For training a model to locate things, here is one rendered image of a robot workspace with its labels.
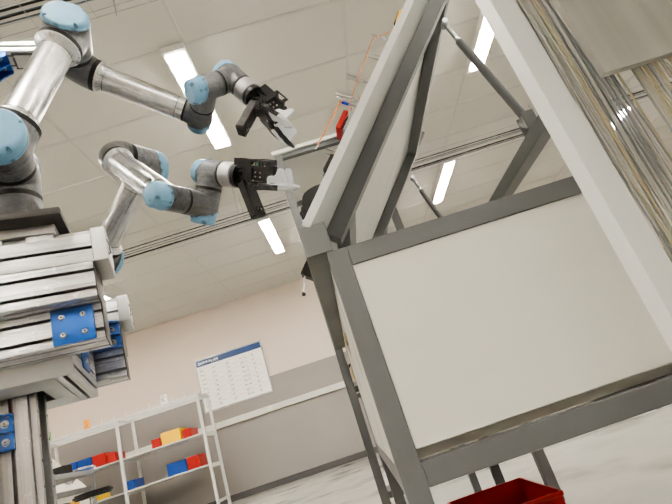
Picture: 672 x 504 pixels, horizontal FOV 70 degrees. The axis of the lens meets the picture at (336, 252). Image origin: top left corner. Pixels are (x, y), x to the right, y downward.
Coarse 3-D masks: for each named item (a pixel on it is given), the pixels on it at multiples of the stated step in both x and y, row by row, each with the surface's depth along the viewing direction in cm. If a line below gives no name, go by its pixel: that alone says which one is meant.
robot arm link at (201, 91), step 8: (216, 72) 142; (192, 80) 138; (200, 80) 139; (208, 80) 140; (216, 80) 141; (224, 80) 143; (184, 88) 141; (192, 88) 138; (200, 88) 138; (208, 88) 140; (216, 88) 142; (224, 88) 144; (192, 96) 140; (200, 96) 139; (208, 96) 141; (216, 96) 144; (192, 104) 146; (200, 104) 144; (208, 104) 145; (200, 112) 147; (208, 112) 148
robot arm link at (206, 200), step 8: (192, 192) 135; (200, 192) 138; (208, 192) 138; (216, 192) 140; (200, 200) 136; (208, 200) 138; (216, 200) 140; (192, 208) 135; (200, 208) 136; (208, 208) 138; (216, 208) 141; (192, 216) 139; (200, 216) 138; (208, 216) 139; (216, 216) 142; (208, 224) 140
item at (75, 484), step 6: (54, 462) 683; (60, 462) 678; (78, 480) 678; (60, 486) 630; (66, 486) 640; (72, 486) 650; (78, 486) 661; (84, 486) 672; (90, 486) 675; (60, 492) 606; (66, 492) 618; (72, 492) 630; (78, 492) 643; (84, 492) 662; (66, 498) 617; (72, 498) 630; (90, 498) 667
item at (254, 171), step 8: (240, 160) 134; (248, 160) 130; (256, 160) 129; (264, 160) 133; (272, 160) 134; (232, 168) 134; (240, 168) 135; (248, 168) 131; (256, 168) 129; (264, 168) 129; (272, 168) 133; (232, 176) 134; (240, 176) 135; (248, 176) 131; (256, 176) 131; (264, 176) 130; (232, 184) 135; (248, 184) 132; (256, 184) 130
